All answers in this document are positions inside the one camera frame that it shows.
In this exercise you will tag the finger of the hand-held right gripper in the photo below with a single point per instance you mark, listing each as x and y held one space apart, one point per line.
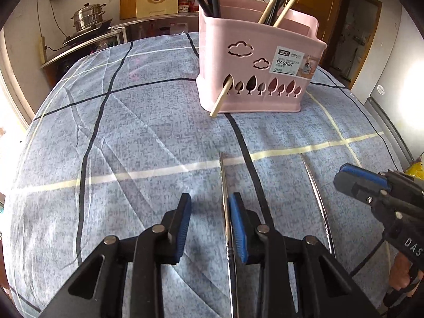
362 172
351 185

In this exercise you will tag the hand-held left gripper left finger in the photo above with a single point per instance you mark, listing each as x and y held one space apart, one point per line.
184 225

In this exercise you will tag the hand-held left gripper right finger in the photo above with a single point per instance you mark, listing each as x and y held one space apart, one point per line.
238 228

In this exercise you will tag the metal chopstick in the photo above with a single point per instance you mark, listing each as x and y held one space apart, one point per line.
316 188
223 185

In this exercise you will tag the pink plastic chopstick basket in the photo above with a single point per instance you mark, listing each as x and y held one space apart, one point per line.
215 49

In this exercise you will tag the wooden chopstick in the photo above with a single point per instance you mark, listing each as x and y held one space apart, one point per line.
268 8
291 1

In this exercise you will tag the person's right hand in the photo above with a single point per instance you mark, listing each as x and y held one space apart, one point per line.
399 271

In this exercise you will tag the yellow plastic bag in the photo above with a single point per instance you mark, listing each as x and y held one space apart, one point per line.
415 169

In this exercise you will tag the grey refrigerator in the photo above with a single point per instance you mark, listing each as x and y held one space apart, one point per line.
387 119

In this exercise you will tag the blue checked bedsheet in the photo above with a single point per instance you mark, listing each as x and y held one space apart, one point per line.
132 139

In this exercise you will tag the orange wooden door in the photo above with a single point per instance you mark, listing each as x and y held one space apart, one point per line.
328 13

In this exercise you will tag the steel side table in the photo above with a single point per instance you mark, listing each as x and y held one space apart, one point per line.
82 44

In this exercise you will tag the black induction cooker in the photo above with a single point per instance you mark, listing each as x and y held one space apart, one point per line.
76 39

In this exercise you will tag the red lidded jar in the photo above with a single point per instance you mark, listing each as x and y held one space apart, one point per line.
183 5
192 5

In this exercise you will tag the beige power strip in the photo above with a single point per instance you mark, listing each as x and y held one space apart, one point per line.
42 49

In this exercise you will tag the stainless steel steamer pot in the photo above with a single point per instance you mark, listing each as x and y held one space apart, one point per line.
88 18

